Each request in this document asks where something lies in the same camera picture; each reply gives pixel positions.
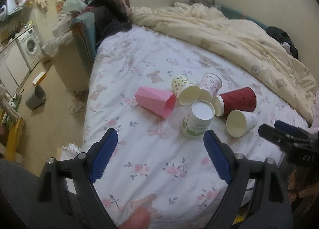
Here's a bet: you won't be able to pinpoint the white green paper cup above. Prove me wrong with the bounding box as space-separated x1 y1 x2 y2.
180 99 215 140

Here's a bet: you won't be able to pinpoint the plain white paper cup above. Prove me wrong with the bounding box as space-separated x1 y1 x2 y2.
226 110 258 138

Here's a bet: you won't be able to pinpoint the red ripple paper cup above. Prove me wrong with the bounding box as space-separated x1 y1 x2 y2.
212 87 257 117

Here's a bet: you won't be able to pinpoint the pink patterned paper cup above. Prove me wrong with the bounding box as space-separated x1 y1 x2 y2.
198 73 222 102

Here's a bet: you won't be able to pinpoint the yellow patterned paper cup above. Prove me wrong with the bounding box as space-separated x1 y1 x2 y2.
171 75 201 106

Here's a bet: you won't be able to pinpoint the pink faceted plastic cup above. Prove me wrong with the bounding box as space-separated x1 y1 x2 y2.
135 86 177 119

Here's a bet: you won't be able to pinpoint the operator thumb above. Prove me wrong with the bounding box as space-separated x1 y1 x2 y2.
118 207 150 229

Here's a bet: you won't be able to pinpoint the white patterned tissue pack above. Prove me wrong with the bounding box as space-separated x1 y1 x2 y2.
62 144 82 156

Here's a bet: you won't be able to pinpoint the yellow wooden chair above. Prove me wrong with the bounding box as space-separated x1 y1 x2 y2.
0 116 25 165

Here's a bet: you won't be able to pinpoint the grey trash bin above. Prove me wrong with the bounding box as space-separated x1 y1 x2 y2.
25 85 46 111

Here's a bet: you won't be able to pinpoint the cream bear print duvet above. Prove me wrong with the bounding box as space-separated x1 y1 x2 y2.
129 2 318 124

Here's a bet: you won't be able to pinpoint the white kitchen cabinet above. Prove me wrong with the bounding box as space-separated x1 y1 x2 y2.
1 41 29 96

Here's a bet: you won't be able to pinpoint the white washing machine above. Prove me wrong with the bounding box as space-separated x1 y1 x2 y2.
16 27 41 72

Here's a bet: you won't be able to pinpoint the dark clothes pile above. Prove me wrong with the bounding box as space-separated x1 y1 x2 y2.
86 0 132 46

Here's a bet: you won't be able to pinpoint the black clothes by wall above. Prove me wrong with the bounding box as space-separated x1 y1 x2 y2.
266 26 298 59

